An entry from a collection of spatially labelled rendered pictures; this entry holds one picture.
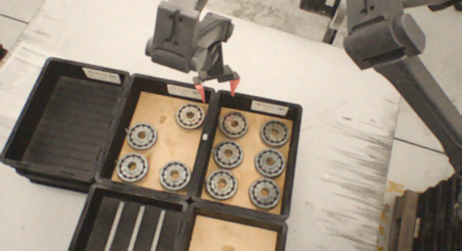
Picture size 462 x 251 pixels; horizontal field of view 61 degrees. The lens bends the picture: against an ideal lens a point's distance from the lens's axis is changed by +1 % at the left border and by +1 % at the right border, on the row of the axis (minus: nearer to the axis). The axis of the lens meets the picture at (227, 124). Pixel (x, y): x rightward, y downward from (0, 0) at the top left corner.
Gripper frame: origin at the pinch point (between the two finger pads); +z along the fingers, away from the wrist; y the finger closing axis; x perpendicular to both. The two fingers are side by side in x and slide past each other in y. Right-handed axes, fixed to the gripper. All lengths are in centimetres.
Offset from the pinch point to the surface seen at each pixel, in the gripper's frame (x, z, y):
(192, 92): 11.3, 3.1, -6.6
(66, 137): 14, 11, -52
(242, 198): -19.5, 28.3, 0.2
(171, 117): 10.9, 11.3, -15.4
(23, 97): 45, 9, -68
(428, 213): -9, 82, 92
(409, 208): 3, 91, 93
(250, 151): -6.5, 20.4, 7.8
